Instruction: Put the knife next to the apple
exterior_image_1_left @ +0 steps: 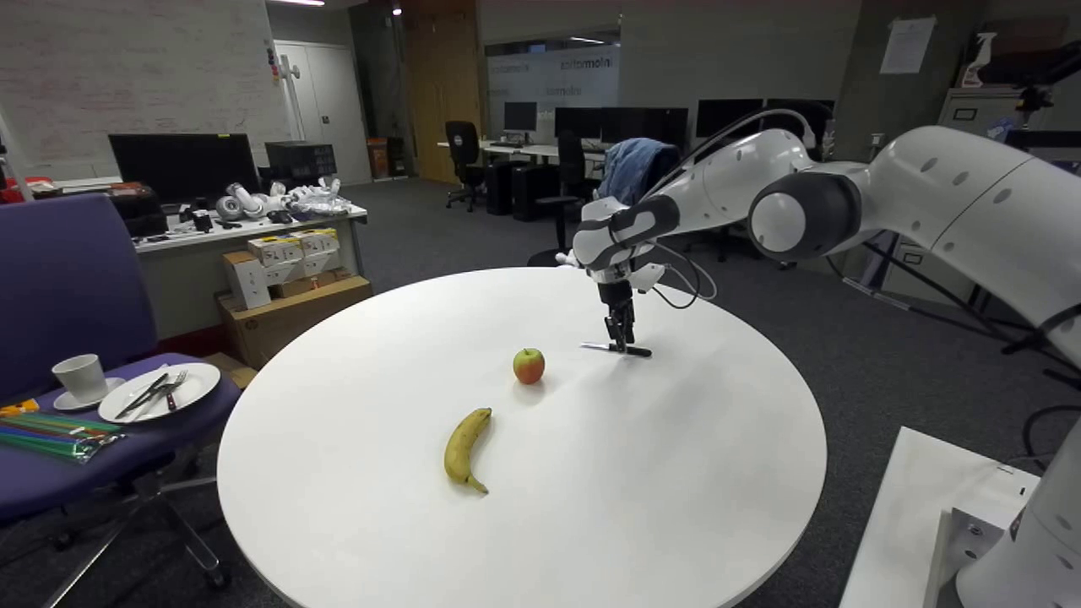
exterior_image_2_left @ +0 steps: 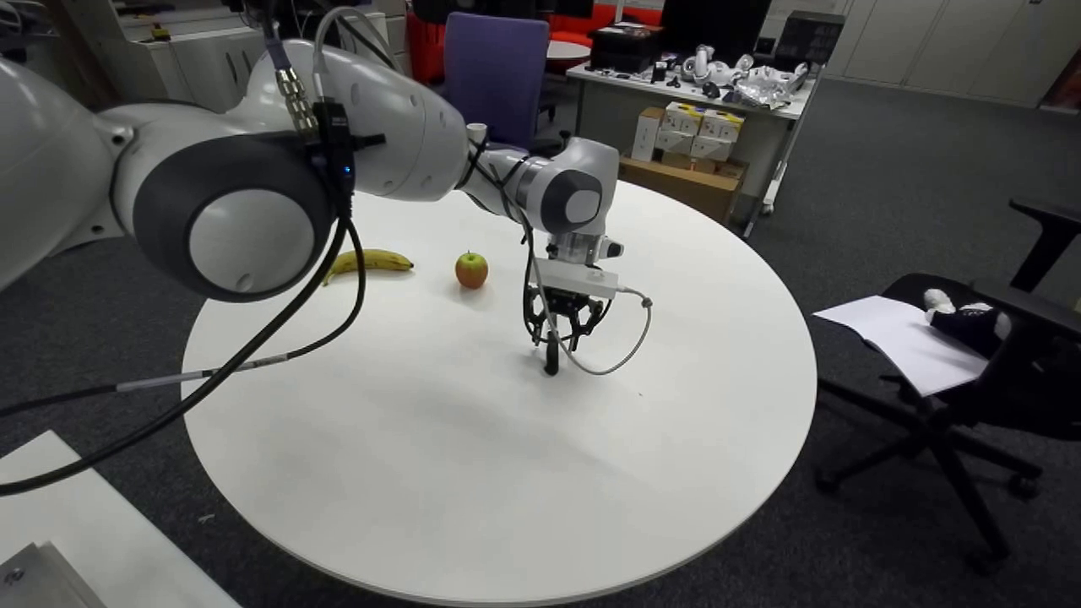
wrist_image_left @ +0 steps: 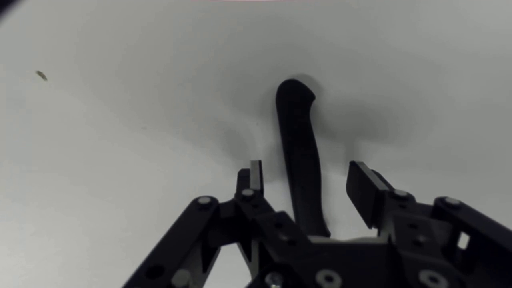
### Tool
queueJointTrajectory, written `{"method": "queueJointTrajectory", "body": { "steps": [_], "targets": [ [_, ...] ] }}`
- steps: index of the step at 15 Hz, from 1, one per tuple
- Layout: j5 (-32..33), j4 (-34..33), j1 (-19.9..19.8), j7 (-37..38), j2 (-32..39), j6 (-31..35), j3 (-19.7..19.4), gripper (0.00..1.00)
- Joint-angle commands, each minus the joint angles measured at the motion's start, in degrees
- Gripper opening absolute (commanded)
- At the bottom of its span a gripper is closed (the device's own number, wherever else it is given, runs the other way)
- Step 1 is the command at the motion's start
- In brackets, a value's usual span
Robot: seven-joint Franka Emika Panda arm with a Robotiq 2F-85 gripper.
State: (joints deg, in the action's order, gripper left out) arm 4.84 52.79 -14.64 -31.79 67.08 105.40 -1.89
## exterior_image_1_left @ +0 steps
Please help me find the white door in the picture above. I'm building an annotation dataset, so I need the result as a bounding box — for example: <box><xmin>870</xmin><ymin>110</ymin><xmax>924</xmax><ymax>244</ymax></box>
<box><xmin>268</xmin><ymin>38</ymin><xmax>378</xmax><ymax>190</ymax></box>

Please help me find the white plate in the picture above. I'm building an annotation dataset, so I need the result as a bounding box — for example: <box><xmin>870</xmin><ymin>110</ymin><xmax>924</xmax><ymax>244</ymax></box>
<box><xmin>96</xmin><ymin>359</ymin><xmax>227</xmax><ymax>430</ymax></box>

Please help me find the blue jacket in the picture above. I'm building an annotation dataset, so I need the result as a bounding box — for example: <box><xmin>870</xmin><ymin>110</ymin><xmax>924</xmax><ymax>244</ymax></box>
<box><xmin>595</xmin><ymin>136</ymin><xmax>682</xmax><ymax>210</ymax></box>

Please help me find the small cardboard box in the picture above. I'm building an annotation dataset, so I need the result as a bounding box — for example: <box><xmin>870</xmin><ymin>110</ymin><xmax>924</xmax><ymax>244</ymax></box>
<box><xmin>219</xmin><ymin>246</ymin><xmax>277</xmax><ymax>315</ymax></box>

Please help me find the green packet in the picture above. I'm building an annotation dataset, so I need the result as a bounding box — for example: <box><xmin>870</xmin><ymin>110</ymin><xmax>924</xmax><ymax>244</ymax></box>
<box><xmin>0</xmin><ymin>395</ymin><xmax>128</xmax><ymax>465</ymax></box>

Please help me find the small black monitor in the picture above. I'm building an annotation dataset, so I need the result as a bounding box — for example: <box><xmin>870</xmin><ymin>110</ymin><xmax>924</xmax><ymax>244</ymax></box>
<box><xmin>259</xmin><ymin>140</ymin><xmax>342</xmax><ymax>194</ymax></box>

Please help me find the purple office chair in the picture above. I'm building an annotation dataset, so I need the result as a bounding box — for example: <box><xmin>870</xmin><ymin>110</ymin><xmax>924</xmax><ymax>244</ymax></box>
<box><xmin>0</xmin><ymin>194</ymin><xmax>247</xmax><ymax>608</ymax></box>

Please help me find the white cup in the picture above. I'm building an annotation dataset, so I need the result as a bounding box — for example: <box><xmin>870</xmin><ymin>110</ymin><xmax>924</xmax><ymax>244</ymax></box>
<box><xmin>47</xmin><ymin>353</ymin><xmax>113</xmax><ymax>405</ymax></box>

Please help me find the red green apple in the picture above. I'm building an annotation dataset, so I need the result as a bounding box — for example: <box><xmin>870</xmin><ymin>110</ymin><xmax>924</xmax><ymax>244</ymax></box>
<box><xmin>511</xmin><ymin>346</ymin><xmax>550</xmax><ymax>387</ymax></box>

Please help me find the distant wide monitor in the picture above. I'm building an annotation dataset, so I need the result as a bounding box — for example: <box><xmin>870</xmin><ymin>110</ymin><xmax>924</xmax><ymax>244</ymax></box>
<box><xmin>550</xmin><ymin>105</ymin><xmax>692</xmax><ymax>145</ymax></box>

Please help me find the large cardboard box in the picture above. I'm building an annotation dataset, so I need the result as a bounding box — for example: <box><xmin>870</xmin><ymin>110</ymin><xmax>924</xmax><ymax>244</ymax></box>
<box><xmin>217</xmin><ymin>270</ymin><xmax>378</xmax><ymax>368</ymax></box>

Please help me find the yellow banana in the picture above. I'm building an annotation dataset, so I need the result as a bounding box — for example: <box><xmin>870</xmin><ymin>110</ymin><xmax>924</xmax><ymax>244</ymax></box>
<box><xmin>441</xmin><ymin>405</ymin><xmax>496</xmax><ymax>501</ymax></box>

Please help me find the metal fork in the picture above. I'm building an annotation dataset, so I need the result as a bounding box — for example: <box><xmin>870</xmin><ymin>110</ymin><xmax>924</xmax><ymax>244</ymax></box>
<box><xmin>149</xmin><ymin>373</ymin><xmax>194</xmax><ymax>417</ymax></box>

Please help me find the white saucer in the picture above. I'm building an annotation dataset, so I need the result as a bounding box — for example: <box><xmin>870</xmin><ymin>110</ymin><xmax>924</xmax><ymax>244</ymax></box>
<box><xmin>52</xmin><ymin>375</ymin><xmax>128</xmax><ymax>417</ymax></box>

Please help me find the black case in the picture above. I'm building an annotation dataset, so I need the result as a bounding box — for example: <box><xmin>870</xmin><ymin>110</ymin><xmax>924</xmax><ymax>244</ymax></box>
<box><xmin>109</xmin><ymin>184</ymin><xmax>176</xmax><ymax>244</ymax></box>

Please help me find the distant office desk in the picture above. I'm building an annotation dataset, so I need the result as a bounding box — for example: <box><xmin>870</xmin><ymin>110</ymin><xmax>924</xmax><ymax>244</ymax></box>
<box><xmin>477</xmin><ymin>136</ymin><xmax>611</xmax><ymax>221</ymax></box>

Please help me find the black office chair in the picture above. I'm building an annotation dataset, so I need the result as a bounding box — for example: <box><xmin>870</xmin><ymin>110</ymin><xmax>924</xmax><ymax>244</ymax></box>
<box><xmin>443</xmin><ymin>119</ymin><xmax>496</xmax><ymax>215</ymax></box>

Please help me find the metal table knife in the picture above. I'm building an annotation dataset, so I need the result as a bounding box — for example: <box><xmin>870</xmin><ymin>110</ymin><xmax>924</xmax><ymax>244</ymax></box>
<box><xmin>113</xmin><ymin>368</ymin><xmax>176</xmax><ymax>422</ymax></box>

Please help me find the large black monitor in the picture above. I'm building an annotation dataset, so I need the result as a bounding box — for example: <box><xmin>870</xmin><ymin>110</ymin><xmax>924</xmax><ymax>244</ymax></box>
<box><xmin>105</xmin><ymin>132</ymin><xmax>264</xmax><ymax>210</ymax></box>

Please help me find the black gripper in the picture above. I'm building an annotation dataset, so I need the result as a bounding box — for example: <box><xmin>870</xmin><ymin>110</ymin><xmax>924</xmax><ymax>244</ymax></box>
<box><xmin>595</xmin><ymin>274</ymin><xmax>642</xmax><ymax>353</ymax></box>

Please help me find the white paper bag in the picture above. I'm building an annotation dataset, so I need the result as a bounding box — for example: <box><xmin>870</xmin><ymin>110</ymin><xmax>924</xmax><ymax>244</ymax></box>
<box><xmin>292</xmin><ymin>223</ymin><xmax>347</xmax><ymax>280</ymax></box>
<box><xmin>247</xmin><ymin>231</ymin><xmax>309</xmax><ymax>292</ymax></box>

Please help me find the white wall poster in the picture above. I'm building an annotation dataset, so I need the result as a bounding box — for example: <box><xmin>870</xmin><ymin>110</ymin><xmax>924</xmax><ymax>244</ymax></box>
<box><xmin>879</xmin><ymin>12</ymin><xmax>943</xmax><ymax>81</ymax></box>

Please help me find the metal mounting plate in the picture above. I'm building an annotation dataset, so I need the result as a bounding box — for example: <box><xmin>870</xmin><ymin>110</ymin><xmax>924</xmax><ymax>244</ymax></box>
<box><xmin>924</xmin><ymin>465</ymin><xmax>1040</xmax><ymax>608</ymax></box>

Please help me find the distant small monitor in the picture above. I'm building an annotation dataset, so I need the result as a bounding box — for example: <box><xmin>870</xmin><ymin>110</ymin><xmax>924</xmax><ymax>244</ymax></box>
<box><xmin>500</xmin><ymin>97</ymin><xmax>545</xmax><ymax>136</ymax></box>

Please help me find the wooden door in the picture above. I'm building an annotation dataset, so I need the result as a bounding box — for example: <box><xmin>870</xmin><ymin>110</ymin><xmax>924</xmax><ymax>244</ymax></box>
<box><xmin>401</xmin><ymin>6</ymin><xmax>491</xmax><ymax>190</ymax></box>

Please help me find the white cluttered desk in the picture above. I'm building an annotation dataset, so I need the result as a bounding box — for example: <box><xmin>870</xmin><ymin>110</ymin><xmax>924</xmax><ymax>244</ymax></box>
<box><xmin>132</xmin><ymin>199</ymin><xmax>374</xmax><ymax>346</ymax></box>

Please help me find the pile of plastic bags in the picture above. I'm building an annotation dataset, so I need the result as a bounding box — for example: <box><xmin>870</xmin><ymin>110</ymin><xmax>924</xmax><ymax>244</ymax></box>
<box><xmin>214</xmin><ymin>175</ymin><xmax>373</xmax><ymax>225</ymax></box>

